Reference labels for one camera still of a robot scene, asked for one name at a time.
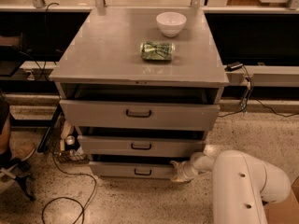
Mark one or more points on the grey middle drawer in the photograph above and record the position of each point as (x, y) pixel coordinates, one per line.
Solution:
(147, 147)

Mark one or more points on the grey top drawer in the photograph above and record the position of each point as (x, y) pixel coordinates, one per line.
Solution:
(140, 115)

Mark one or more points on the grey drawer cabinet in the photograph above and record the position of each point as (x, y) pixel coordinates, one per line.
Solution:
(104, 64)

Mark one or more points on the grey bottom drawer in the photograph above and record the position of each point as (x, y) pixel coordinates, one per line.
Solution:
(132, 170)

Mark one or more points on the grey drawer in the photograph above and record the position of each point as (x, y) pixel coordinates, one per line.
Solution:
(140, 115)
(132, 170)
(147, 147)

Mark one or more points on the black power adapter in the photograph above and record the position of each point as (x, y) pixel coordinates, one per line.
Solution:
(233, 66)

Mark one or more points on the brown shoe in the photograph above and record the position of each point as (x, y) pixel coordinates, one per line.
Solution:
(23, 152)

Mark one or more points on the cardboard box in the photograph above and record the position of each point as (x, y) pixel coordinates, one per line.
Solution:
(286, 212)

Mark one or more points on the green soda can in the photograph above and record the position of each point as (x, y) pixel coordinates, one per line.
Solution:
(157, 51)

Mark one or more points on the white ceramic bowl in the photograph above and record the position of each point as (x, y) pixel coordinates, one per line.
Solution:
(171, 24)

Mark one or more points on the wire basket with items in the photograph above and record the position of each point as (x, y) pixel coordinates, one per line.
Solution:
(65, 145)

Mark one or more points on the black office chair base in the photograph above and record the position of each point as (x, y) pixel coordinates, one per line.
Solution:
(21, 180)

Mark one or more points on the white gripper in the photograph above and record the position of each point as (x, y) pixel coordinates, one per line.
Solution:
(186, 170)

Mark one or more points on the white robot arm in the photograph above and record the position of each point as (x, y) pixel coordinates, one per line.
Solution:
(241, 185)

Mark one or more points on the black leaning bar left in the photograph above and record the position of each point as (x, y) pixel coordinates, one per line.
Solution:
(43, 144)

